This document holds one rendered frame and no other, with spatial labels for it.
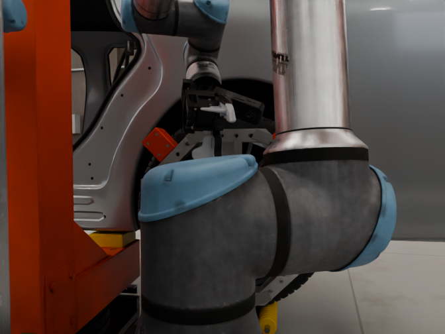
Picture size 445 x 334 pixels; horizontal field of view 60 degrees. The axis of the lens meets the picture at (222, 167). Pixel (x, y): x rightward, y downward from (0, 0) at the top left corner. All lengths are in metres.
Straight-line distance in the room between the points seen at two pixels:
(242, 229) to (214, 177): 0.05
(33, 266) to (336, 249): 0.84
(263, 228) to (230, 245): 0.03
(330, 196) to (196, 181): 0.14
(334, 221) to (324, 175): 0.05
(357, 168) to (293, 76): 0.12
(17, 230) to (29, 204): 0.07
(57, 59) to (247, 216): 0.88
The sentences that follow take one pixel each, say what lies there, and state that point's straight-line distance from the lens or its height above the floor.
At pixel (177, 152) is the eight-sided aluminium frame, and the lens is 1.21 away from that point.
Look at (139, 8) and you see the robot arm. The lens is 0.79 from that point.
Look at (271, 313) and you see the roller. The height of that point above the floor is 0.54.
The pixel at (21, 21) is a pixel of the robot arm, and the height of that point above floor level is 1.33.
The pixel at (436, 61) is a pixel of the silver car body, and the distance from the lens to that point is 1.51.
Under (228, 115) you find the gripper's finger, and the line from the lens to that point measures 0.67.
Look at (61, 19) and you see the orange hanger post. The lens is 1.19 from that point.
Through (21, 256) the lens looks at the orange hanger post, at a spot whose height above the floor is 0.79.
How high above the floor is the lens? 1.06
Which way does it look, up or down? 3 degrees down
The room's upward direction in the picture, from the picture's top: straight up
